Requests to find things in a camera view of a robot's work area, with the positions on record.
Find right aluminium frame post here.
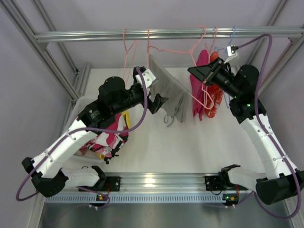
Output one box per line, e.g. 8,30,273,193
233,0,304,91

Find pink patterned trousers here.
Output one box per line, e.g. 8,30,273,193
78,114,130,165

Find orange trousers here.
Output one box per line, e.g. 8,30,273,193
204,51,225,119

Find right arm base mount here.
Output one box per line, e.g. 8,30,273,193
204,175,227,192

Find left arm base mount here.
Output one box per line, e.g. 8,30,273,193
78,176,121,192

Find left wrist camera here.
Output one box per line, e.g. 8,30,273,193
133,67,158,89

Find aluminium frame post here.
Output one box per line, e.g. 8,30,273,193
0,0,92,100
233,0,304,91

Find aluminium front rail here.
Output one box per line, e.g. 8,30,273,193
35,172,293,193

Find magenta trousers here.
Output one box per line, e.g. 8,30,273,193
190,49,209,121

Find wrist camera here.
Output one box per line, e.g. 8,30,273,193
224,45,238,64
133,67,158,89

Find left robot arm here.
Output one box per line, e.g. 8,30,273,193
22,76,168,198

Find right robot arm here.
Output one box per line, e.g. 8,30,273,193
188,57,304,205

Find grey trousers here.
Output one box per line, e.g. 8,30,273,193
149,54,190,127

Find aluminium hanging rail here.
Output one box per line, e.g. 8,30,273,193
34,25,304,43

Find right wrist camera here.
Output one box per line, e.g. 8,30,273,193
224,45,238,64

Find white plastic basket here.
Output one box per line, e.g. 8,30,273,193
66,96,107,164

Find slotted cable duct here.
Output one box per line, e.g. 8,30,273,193
46,193,229,203

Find pink wire hanger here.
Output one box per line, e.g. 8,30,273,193
122,28,139,79

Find yellow trousers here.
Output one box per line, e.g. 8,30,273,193
96,111,132,161

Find blue wire hanger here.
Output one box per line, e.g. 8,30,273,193
215,25,236,109

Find left aluminium frame post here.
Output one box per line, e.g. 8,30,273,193
0,0,92,100

